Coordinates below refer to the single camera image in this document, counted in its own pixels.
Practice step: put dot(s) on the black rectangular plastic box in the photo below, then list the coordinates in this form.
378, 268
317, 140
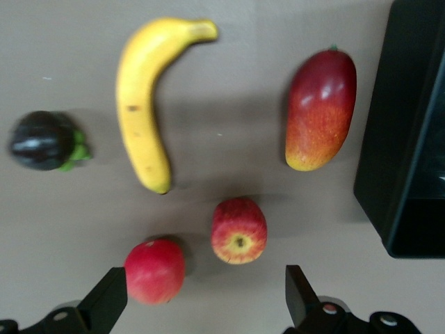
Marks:
393, 139

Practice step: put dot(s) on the dark purple round eggplant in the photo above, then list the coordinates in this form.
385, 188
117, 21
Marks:
40, 141

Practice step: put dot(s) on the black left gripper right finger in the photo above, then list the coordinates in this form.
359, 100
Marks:
300, 299

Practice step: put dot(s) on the yellow banana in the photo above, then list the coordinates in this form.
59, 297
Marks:
139, 104

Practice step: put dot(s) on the red pomegranate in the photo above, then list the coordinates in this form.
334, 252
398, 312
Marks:
154, 271

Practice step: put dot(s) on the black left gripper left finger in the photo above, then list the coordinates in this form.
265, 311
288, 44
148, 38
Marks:
104, 302

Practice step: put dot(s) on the red yellow apple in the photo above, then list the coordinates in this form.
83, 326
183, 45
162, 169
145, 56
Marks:
239, 229

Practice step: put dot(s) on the red orange mango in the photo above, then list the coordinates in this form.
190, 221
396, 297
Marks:
321, 111

